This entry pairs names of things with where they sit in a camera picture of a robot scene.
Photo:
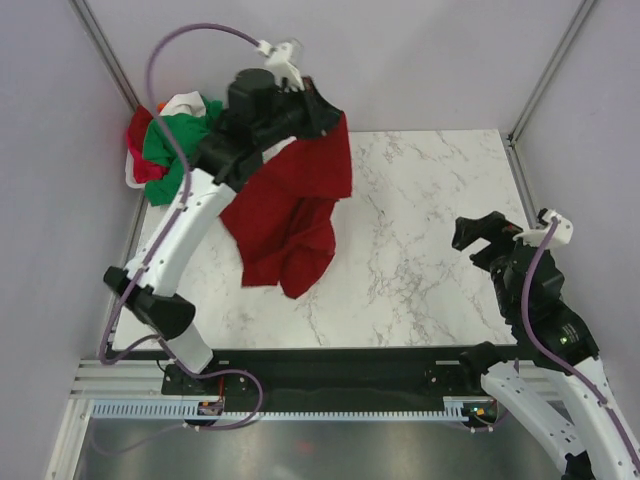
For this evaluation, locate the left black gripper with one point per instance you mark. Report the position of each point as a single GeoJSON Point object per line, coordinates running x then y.
{"type": "Point", "coordinates": [323, 118]}

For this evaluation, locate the cream white t shirt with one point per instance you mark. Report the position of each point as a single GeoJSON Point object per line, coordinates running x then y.
{"type": "Point", "coordinates": [188, 103]}

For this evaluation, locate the green t shirt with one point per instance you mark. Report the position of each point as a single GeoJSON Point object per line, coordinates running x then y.
{"type": "Point", "coordinates": [188, 131]}

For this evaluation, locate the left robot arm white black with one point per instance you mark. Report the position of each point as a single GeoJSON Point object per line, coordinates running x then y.
{"type": "Point", "coordinates": [260, 114]}

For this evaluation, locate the right aluminium frame post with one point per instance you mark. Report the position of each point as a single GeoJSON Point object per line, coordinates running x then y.
{"type": "Point", "coordinates": [569, 37]}

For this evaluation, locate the left aluminium frame post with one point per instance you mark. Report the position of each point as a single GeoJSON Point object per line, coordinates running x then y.
{"type": "Point", "coordinates": [90, 24]}

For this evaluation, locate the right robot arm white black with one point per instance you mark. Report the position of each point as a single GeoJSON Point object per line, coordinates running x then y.
{"type": "Point", "coordinates": [593, 439]}

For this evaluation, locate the pink magenta t shirt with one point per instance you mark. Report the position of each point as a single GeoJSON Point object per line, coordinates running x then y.
{"type": "Point", "coordinates": [139, 171]}

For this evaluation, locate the white slotted cable duct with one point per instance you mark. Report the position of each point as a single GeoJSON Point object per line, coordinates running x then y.
{"type": "Point", "coordinates": [449, 409]}

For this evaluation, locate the dark red t shirt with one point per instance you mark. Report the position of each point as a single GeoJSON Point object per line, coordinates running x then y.
{"type": "Point", "coordinates": [281, 220]}

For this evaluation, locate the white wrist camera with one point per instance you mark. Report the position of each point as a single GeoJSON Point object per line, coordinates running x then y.
{"type": "Point", "coordinates": [552, 230]}
{"type": "Point", "coordinates": [281, 61]}

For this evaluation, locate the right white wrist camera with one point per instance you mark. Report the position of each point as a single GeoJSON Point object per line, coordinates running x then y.
{"type": "Point", "coordinates": [552, 230]}

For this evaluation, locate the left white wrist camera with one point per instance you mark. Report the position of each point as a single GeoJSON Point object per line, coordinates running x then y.
{"type": "Point", "coordinates": [281, 61]}

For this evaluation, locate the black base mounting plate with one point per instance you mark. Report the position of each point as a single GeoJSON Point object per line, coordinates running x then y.
{"type": "Point", "coordinates": [343, 377]}

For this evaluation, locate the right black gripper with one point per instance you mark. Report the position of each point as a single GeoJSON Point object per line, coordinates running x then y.
{"type": "Point", "coordinates": [493, 226]}

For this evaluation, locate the aluminium frame post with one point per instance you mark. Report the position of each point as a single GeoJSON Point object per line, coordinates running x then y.
{"type": "Point", "coordinates": [90, 24]}
{"type": "Point", "coordinates": [569, 37]}

